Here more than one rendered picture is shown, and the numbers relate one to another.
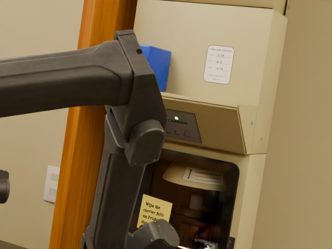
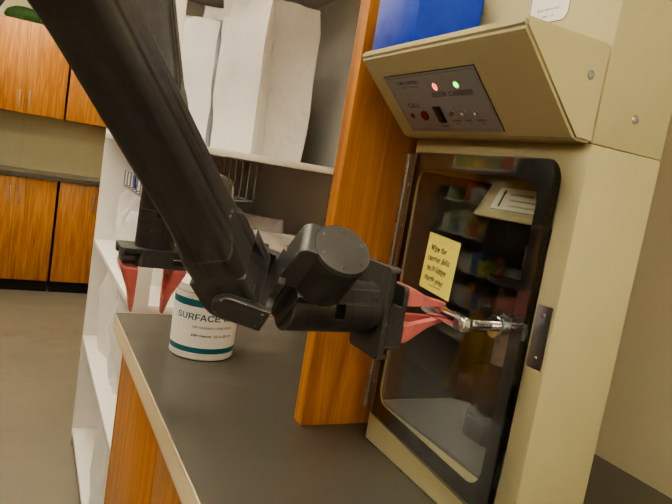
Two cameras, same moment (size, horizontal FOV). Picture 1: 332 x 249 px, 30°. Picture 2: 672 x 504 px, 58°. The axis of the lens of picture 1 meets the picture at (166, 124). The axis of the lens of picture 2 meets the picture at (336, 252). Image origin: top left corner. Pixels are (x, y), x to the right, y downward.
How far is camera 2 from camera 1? 0.73 m
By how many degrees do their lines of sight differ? 36
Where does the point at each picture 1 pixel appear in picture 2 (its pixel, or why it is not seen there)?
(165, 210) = (451, 255)
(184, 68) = (503, 14)
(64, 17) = not seen: hidden behind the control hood
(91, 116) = (379, 119)
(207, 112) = (488, 55)
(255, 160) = (613, 161)
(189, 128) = (478, 100)
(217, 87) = not seen: hidden behind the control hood
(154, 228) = (307, 234)
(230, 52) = not seen: outside the picture
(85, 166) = (370, 194)
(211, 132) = (509, 100)
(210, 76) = (539, 14)
